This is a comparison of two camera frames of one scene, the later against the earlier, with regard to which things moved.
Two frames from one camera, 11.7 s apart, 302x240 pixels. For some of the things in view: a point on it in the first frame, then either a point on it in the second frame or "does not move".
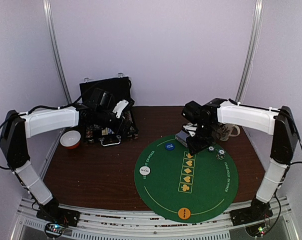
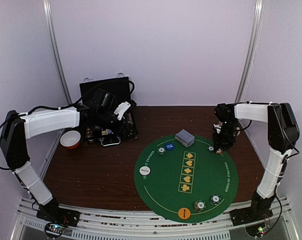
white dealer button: x=144 y=170 does not move
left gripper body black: x=116 y=128 does not move
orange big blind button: x=184 y=213 does not move
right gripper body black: x=197 y=144 to x=222 y=142
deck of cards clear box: x=181 y=137 does not move
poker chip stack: x=221 y=154 to x=215 y=199
